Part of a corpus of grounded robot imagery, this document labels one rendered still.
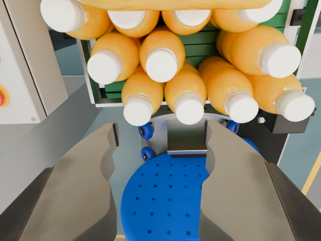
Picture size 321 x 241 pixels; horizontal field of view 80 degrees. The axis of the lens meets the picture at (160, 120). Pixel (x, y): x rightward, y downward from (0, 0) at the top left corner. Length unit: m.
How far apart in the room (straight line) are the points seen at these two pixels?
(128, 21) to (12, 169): 0.70
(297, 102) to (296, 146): 1.70
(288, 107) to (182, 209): 0.23
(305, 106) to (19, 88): 0.39
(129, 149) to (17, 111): 1.44
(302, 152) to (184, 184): 1.74
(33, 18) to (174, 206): 0.38
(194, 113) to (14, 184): 0.71
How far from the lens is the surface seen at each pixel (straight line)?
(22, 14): 0.35
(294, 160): 2.11
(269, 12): 0.26
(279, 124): 0.46
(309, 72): 0.62
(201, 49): 0.46
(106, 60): 0.25
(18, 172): 0.86
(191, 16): 0.24
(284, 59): 0.28
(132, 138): 1.66
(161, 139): 0.51
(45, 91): 0.36
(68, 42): 0.52
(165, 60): 0.24
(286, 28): 0.52
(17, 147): 0.85
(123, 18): 0.24
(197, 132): 0.43
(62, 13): 0.26
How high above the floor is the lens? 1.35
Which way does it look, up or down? 61 degrees down
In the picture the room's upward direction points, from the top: 177 degrees counter-clockwise
